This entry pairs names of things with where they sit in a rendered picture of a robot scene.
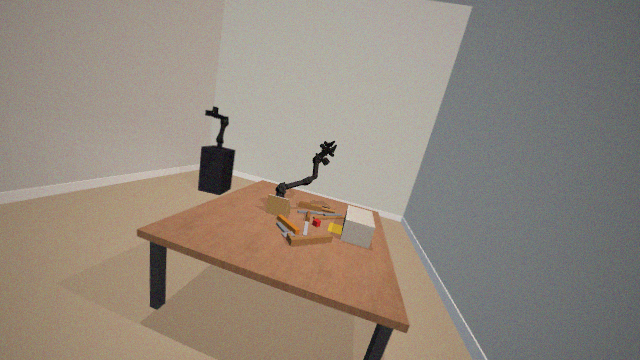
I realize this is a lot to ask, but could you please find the orange-brown cylinder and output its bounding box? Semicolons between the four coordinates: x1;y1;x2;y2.
303;211;310;236

